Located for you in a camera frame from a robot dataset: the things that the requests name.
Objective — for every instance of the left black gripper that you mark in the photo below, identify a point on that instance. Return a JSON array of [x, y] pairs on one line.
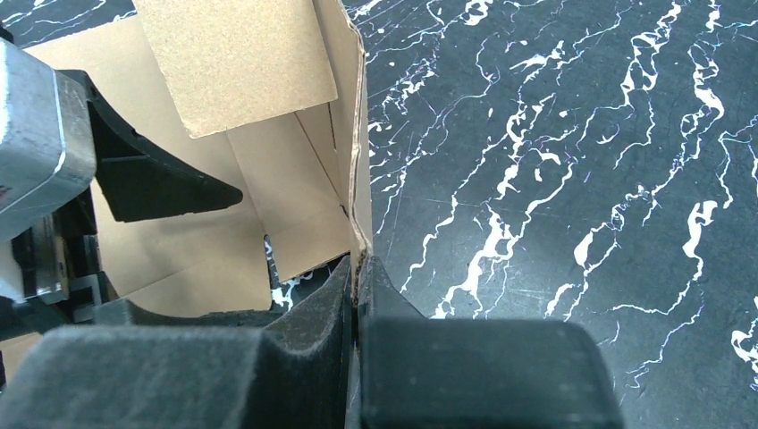
[[63, 281]]

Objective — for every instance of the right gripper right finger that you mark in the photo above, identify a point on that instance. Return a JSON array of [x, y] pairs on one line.
[[418, 372]]

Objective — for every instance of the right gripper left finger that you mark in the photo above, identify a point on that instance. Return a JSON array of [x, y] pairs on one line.
[[137, 369]]

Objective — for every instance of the brown cardboard box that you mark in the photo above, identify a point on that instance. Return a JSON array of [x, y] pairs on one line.
[[268, 97]]

